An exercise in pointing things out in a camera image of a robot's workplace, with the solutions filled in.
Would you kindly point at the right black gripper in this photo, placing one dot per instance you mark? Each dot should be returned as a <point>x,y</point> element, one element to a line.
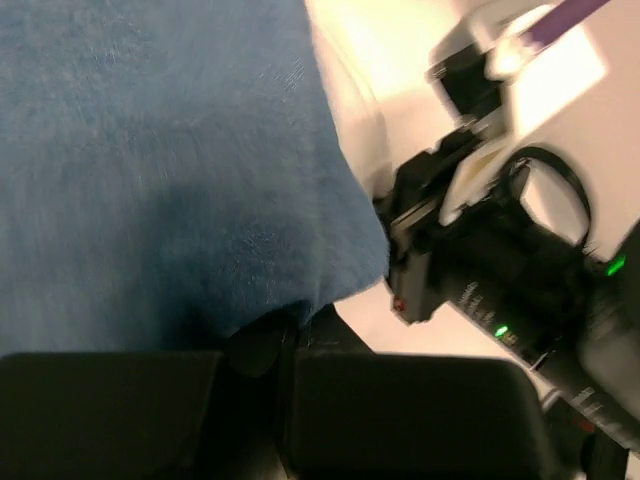
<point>494,262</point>

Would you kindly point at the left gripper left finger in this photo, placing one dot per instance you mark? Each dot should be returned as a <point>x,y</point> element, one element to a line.
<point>203,414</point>

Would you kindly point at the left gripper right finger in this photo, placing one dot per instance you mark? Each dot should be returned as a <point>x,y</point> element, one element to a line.
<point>356,414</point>

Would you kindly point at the white pillow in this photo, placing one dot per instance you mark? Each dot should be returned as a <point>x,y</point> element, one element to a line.
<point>374,56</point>

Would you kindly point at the blue pillowcase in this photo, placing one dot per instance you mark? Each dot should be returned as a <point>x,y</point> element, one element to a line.
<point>169,170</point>

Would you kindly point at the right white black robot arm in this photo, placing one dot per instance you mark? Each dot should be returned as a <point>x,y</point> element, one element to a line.
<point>593,366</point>

